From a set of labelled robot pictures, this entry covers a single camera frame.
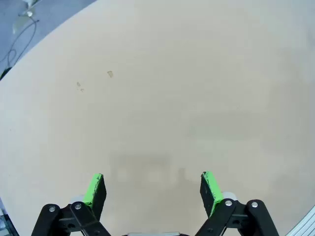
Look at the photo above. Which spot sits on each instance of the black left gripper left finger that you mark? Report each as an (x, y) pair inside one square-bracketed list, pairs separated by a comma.
[(81, 216)]

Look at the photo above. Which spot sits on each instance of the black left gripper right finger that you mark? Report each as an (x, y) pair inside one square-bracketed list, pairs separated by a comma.
[(229, 216)]

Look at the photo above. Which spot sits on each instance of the silver floor stand base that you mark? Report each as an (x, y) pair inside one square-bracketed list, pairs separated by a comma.
[(22, 20)]

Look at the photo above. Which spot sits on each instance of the aluminium profile rail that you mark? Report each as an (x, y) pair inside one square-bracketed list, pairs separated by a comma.
[(305, 222)]

